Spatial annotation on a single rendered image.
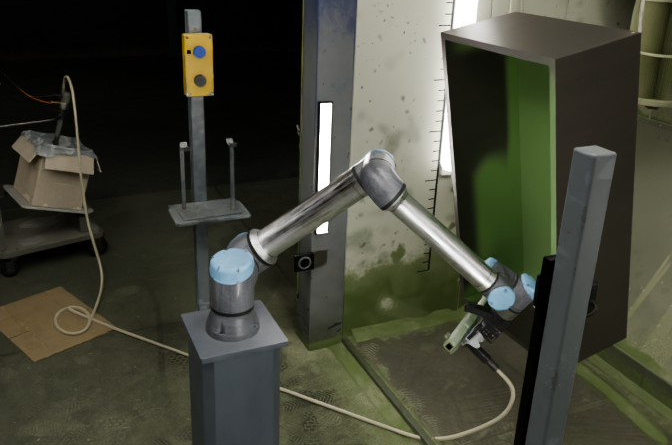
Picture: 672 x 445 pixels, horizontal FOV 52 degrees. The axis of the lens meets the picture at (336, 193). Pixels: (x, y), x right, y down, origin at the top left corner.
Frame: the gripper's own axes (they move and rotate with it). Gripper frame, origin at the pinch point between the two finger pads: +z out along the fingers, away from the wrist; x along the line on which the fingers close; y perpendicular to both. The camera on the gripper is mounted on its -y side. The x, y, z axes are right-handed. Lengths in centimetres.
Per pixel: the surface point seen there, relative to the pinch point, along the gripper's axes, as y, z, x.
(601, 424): 69, 11, 45
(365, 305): -40, 61, 57
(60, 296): -167, 168, 8
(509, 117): -47, -62, 49
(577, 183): -17, -109, -117
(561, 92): -34, -97, -14
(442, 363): 6, 51, 53
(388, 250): -50, 33, 65
